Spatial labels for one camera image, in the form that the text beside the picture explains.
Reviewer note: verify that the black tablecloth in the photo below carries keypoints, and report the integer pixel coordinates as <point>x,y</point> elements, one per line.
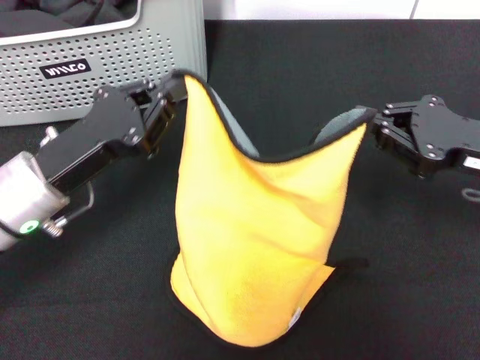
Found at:
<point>393,281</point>

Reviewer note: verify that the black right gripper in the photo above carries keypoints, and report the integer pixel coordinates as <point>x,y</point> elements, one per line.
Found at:
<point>446,135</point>

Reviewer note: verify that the yellow grey towel black trim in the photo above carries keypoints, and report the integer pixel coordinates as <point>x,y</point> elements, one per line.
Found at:
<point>255,225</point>

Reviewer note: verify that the grey perforated storage box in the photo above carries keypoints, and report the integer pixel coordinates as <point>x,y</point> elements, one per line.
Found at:
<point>142,56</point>

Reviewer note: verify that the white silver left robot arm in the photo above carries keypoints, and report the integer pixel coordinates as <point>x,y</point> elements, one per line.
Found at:
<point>26,195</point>

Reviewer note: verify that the black logo label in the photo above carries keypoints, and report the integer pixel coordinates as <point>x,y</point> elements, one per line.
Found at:
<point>65,69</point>

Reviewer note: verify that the dark grey towel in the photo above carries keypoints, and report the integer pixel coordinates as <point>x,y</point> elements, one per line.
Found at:
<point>93,13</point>
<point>26,22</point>

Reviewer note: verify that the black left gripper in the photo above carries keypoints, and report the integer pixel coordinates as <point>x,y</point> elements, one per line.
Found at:
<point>105,127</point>

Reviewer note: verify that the white towel care tag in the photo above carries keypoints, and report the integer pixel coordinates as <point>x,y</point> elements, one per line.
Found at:
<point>294,319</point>

